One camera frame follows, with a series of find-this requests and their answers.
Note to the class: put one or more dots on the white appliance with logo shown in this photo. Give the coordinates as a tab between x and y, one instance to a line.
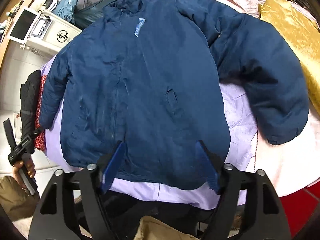
49	34

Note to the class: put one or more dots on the navy blue padded jacket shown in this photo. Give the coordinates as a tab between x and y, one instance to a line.
148	72

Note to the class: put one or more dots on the light blue garment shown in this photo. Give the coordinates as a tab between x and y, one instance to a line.
65	9

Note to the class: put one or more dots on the gold satin pillow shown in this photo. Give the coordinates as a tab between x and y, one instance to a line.
302	35

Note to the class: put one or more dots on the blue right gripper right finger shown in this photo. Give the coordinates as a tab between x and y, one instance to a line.
208	165

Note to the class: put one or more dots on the black garment at bedside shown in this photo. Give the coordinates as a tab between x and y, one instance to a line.
29	95

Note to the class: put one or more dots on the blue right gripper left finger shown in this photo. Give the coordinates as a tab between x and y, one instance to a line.
111	166

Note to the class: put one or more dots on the pink white bed cover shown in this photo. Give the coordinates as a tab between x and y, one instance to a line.
286	164

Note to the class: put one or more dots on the wooden shelf unit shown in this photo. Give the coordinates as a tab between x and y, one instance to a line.
9	11

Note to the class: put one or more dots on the red bed base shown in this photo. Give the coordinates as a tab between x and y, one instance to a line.
299	207

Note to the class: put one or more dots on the white framed monitor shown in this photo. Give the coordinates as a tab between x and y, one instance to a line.
22	26

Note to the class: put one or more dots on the khaki trousers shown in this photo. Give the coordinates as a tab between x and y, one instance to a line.
17	202

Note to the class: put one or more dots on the lilac bed sheet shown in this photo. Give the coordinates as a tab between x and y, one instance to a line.
242	127

